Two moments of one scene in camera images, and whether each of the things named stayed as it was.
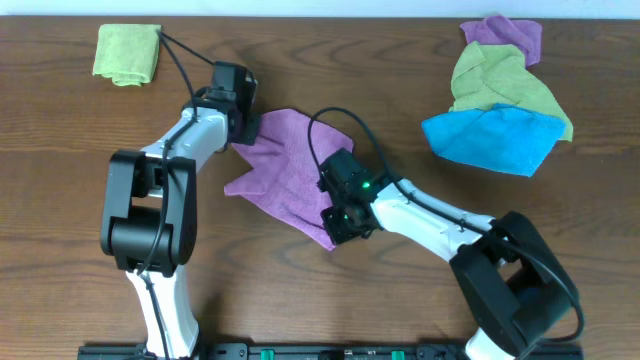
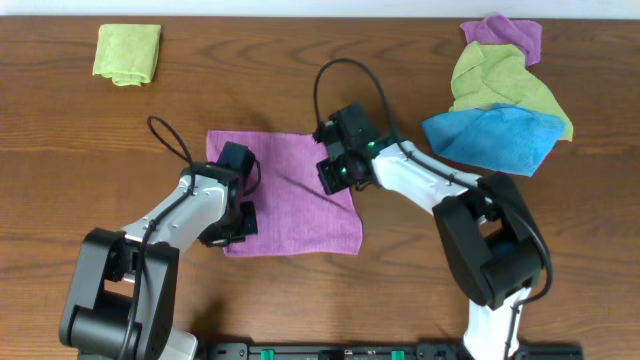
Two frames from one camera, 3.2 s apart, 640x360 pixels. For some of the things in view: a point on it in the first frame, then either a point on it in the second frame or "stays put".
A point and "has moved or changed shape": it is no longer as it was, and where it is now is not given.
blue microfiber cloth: x=500 y=137 stays put
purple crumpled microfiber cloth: x=497 y=30 stays put
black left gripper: x=250 y=137 → x=216 y=238
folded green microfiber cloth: x=127 y=53 stays put
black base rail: x=332 y=352 stays put
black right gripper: x=336 y=233 → x=325 y=174
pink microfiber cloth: x=282 y=188 has moved or changed shape
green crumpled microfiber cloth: x=485 y=75 stays put
